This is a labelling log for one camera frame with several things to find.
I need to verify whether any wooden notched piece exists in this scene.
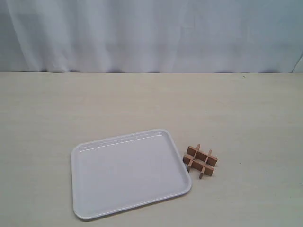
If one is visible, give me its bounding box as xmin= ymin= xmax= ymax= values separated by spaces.
xmin=183 ymin=154 xmax=214 ymax=176
xmin=195 ymin=151 xmax=217 ymax=167
xmin=199 ymin=149 xmax=212 ymax=179
xmin=187 ymin=144 xmax=200 ymax=172

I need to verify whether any white plastic tray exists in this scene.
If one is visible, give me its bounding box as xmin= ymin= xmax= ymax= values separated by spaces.
xmin=71 ymin=129 xmax=192 ymax=220

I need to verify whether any white backdrop curtain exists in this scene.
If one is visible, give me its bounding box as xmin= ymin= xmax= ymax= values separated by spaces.
xmin=0 ymin=0 xmax=303 ymax=73

